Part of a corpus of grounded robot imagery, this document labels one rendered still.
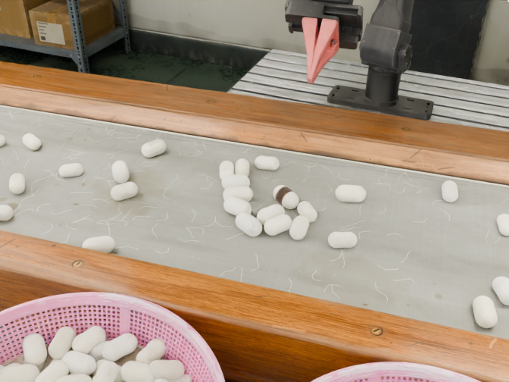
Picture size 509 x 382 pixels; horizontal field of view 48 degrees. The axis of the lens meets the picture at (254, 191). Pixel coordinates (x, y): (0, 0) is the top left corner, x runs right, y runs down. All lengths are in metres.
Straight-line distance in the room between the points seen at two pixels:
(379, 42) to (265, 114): 0.29
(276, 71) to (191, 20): 1.87
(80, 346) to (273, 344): 0.18
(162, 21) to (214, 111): 2.34
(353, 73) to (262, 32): 1.70
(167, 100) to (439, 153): 0.42
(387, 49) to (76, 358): 0.75
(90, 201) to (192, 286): 0.23
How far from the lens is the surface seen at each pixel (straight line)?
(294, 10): 0.78
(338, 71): 1.30
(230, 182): 0.72
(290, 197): 0.69
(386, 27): 1.06
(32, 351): 0.57
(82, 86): 0.99
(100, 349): 0.57
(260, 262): 0.63
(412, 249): 0.67
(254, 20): 2.96
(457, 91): 1.26
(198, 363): 0.52
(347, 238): 0.64
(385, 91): 1.11
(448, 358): 0.53
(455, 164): 0.82
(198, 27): 3.10
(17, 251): 0.65
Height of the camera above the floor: 1.16
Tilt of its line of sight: 34 degrees down
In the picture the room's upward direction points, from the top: 1 degrees clockwise
